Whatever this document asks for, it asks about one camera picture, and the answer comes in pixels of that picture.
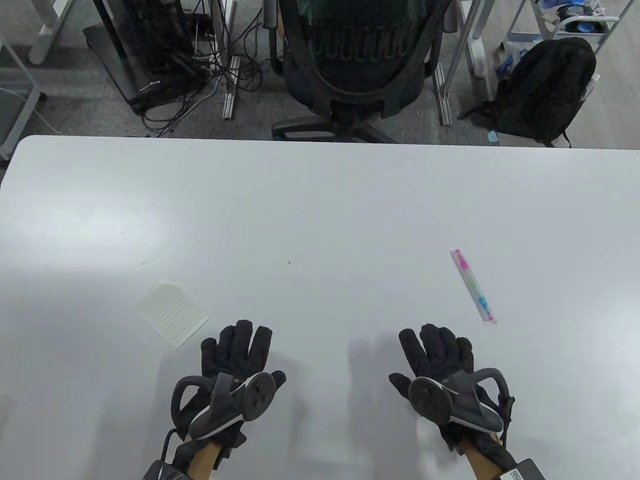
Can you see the black computer equipment rack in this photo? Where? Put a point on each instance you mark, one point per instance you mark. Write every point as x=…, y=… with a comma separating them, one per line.
x=150, y=45

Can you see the person's right forearm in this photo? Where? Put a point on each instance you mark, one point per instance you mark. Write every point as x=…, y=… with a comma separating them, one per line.
x=482, y=465

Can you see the person's right hand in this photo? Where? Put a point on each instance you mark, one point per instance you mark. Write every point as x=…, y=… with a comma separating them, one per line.
x=440, y=350

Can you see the white metal cart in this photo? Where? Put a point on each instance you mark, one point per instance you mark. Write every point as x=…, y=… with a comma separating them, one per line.
x=550, y=22

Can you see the blue sticky note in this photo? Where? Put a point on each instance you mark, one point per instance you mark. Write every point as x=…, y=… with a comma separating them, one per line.
x=493, y=138

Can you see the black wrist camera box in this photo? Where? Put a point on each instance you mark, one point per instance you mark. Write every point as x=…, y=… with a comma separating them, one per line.
x=522, y=472
x=160, y=472

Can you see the person's left hand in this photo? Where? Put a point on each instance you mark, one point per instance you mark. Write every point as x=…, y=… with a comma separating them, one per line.
x=240, y=345

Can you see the person's left forearm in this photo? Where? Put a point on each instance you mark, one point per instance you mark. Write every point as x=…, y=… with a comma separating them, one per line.
x=202, y=462

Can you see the grey metal frame leg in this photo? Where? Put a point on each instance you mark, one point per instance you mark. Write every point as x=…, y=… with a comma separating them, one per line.
x=22, y=105

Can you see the pink and blue permanent marker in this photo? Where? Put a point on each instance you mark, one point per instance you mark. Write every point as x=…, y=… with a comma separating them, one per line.
x=472, y=285

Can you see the black backpack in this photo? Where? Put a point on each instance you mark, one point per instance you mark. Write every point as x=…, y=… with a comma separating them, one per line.
x=545, y=90

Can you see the white lined letter paper pad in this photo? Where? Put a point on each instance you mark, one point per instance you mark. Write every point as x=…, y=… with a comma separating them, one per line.
x=172, y=315

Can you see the aluminium profile rail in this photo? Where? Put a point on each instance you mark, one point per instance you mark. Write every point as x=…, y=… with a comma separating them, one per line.
x=444, y=100
x=231, y=90

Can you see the black mesh office chair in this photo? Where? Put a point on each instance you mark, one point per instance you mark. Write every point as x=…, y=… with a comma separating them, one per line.
x=360, y=70

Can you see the white table leg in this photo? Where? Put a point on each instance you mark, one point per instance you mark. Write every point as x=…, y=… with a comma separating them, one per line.
x=47, y=35
x=475, y=45

